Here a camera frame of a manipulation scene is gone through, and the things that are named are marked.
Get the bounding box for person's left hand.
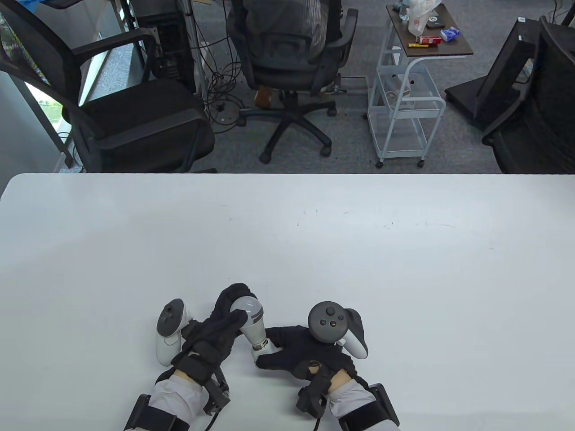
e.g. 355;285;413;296
172;283;258;385

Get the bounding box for person's right hand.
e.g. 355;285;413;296
255;325;358;381

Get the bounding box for white light bulb socket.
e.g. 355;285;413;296
251;343;283;369

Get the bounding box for white light bulb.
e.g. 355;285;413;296
229;296;270;352

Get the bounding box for person's left forearm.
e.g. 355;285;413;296
124;369;212;431

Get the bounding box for person's right forearm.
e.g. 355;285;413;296
326;368;401;431

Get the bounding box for grey white right controller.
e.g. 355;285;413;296
308;302;369;360

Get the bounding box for grey white controller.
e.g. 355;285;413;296
156;299;196;366
308;302;369;360

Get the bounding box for grey white left controller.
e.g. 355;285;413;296
156;299;196;366

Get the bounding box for empty black mesh office chair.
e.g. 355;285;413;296
0;0;217;174

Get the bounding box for white cart with brown top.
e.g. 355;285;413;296
367;2;474;169

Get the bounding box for black swivel office chair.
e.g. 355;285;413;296
226;0;359;164

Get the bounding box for black computer tower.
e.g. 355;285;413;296
134;0;199;95

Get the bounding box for white plastic bag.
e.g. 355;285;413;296
407;0;443;35

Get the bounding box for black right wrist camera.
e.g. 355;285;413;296
295;363;334;419

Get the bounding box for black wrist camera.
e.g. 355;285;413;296
202;376;232;416
295;363;334;419

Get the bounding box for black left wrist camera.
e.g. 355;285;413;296
202;376;232;416

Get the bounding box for tangle of black cables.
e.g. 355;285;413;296
197;38;247;134

